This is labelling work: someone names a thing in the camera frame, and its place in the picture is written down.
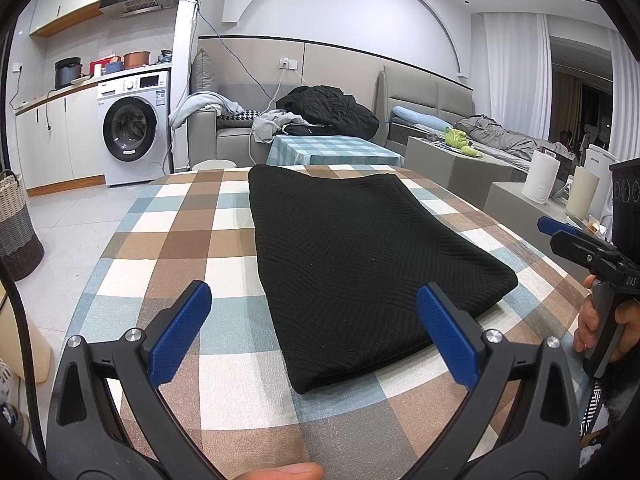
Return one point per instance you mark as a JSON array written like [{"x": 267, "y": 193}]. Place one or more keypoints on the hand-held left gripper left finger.
[{"x": 180, "y": 332}]

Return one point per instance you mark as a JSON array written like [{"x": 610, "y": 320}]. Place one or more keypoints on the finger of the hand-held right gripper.
[
  {"x": 585, "y": 255},
  {"x": 548, "y": 225}
]

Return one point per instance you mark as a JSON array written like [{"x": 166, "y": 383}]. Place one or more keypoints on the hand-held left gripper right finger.
[{"x": 447, "y": 335}]

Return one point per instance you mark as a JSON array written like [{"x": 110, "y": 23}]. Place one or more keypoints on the black knit sweater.
[{"x": 360, "y": 270}]

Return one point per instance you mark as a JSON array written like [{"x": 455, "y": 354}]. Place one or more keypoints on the person's right forearm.
[{"x": 620, "y": 390}]

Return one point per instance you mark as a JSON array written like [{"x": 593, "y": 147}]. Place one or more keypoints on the person's right hand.
[{"x": 586, "y": 320}]

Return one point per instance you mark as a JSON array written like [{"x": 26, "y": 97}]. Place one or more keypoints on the person's left hand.
[{"x": 282, "y": 472}]

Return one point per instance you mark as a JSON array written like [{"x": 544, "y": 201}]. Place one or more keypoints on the low beige side table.
[{"x": 510, "y": 210}]

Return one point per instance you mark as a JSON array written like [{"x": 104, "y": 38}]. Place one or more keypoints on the cream cylinder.
[{"x": 582, "y": 192}]

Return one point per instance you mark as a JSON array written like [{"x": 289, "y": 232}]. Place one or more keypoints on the paper towel roll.
[{"x": 541, "y": 177}]

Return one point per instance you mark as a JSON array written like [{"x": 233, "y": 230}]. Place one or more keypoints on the white appliance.
[{"x": 600, "y": 170}]

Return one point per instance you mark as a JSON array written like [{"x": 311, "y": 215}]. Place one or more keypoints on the brown blue plaid tablecloth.
[{"x": 190, "y": 240}]

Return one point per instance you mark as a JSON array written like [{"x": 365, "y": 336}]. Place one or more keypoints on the grey duvet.
[{"x": 505, "y": 135}]

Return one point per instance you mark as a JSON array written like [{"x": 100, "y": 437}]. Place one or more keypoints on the green toy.
[{"x": 457, "y": 140}]

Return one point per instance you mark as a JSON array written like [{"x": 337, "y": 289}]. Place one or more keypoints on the beige trash bin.
[{"x": 37, "y": 350}]

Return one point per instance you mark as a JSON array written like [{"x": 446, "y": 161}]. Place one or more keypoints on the white curtain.
[{"x": 515, "y": 75}]

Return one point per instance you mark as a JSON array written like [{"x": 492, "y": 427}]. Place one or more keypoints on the blue pillow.
[{"x": 420, "y": 116}]

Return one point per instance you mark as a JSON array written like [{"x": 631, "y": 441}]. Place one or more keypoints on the round white stool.
[{"x": 214, "y": 164}]

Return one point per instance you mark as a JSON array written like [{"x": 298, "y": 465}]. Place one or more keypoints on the bed with beige headboard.
[{"x": 420, "y": 95}]

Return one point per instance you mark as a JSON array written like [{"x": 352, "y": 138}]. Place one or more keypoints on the green white sneaker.
[{"x": 20, "y": 422}]

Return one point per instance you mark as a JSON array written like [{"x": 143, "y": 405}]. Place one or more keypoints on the woven laundry basket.
[{"x": 17, "y": 230}]

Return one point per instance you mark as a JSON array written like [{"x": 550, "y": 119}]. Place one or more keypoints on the grey sofa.
[{"x": 230, "y": 142}]

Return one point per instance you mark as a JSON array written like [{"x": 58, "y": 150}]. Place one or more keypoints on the white washing machine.
[{"x": 132, "y": 130}]

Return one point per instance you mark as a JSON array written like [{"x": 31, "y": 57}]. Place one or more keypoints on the small table with blue plaid cloth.
[{"x": 335, "y": 152}]

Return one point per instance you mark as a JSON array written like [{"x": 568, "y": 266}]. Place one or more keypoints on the houndstooth cushion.
[{"x": 237, "y": 116}]

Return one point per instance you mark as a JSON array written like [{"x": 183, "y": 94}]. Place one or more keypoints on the grey garment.
[{"x": 270, "y": 125}]

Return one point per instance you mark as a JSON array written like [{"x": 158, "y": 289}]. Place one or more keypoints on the white base cabinet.
[{"x": 60, "y": 140}]

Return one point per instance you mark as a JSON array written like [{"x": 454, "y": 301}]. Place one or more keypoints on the light grey blanket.
[{"x": 205, "y": 105}]

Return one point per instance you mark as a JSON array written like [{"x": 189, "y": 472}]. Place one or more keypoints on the black puffer jacket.
[{"x": 330, "y": 110}]

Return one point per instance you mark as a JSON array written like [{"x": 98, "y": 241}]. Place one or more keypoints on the grey sofa cushion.
[{"x": 205, "y": 72}]

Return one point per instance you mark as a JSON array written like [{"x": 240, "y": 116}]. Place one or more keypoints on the blue container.
[{"x": 115, "y": 65}]

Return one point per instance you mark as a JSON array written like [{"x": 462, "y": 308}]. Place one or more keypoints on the copper pot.
[{"x": 137, "y": 60}]

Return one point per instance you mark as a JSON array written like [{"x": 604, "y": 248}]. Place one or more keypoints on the red box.
[{"x": 98, "y": 67}]

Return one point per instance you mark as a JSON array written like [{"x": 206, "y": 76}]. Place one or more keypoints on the black cooking pot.
[{"x": 68, "y": 74}]

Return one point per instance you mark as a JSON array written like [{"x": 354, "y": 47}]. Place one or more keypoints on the silver range hood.
[{"x": 137, "y": 2}]

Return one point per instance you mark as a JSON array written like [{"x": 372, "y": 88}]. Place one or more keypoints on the white wall outlet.
[{"x": 287, "y": 64}]

